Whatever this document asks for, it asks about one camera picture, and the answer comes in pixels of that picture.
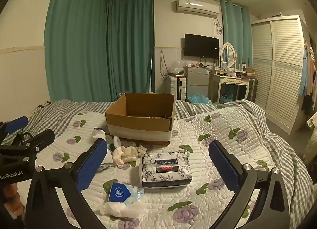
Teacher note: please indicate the blue pocket tissue packet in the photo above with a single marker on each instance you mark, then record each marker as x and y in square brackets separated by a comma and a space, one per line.
[118, 192]

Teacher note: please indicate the wide teal curtain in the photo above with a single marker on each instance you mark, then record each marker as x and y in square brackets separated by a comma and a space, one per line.
[74, 46]

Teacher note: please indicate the white pole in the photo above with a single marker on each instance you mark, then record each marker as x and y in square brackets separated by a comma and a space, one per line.
[151, 70]

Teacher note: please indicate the person's left hand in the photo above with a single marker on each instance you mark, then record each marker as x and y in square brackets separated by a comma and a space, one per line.
[11, 196]

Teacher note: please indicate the grey small fridge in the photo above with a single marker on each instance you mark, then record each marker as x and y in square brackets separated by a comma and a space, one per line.
[198, 78]

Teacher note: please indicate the cream cloth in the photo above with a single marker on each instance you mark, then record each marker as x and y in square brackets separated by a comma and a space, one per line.
[126, 154]

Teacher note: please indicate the blue basket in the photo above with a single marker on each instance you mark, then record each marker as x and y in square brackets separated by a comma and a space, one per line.
[226, 99]

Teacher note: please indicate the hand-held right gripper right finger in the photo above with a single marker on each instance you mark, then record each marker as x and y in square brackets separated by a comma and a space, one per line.
[223, 164]

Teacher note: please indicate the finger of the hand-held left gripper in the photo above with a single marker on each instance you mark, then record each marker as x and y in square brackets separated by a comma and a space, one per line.
[39, 138]
[16, 123]

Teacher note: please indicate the narrow teal curtain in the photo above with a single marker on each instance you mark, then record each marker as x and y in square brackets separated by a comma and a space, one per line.
[235, 26]

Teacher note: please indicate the dark suitcase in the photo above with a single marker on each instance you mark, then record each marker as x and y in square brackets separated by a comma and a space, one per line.
[252, 88]

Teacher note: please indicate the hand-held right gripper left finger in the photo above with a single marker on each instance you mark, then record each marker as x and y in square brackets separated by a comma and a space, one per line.
[91, 164]

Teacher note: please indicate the white suitcase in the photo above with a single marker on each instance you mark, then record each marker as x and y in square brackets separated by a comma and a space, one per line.
[177, 86]

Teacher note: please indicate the hanging clothes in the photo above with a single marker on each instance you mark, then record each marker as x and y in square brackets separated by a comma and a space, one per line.
[308, 78]

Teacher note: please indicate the blue plastic bag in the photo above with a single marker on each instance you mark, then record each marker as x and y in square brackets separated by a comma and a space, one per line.
[198, 99]

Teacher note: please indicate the black wall television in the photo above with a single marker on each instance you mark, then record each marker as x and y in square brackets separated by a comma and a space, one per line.
[201, 46]

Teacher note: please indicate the clear plastic bag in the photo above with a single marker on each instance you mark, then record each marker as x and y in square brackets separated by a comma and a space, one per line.
[178, 67]

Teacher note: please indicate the brown cardboard box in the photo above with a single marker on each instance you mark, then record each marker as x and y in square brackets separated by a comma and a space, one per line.
[138, 126]

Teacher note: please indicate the white air conditioner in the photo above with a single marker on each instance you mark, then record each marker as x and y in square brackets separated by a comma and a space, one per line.
[195, 7]

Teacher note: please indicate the small white roll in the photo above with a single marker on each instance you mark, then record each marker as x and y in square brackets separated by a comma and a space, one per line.
[117, 141]

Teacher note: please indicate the white dressing table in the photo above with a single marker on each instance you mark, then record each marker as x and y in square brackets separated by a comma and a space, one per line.
[230, 79]

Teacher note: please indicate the floral quilted blanket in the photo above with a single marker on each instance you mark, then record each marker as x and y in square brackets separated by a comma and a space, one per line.
[161, 201]

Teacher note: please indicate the white oval mirror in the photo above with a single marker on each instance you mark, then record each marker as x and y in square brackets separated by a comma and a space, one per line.
[227, 53]

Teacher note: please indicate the white louvred wardrobe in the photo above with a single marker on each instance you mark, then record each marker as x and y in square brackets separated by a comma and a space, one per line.
[284, 70]

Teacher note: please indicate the white cloth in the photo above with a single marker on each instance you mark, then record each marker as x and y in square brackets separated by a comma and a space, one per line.
[118, 209]

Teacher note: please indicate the floral tissue pack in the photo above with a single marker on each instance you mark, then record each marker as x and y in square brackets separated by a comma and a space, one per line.
[166, 169]

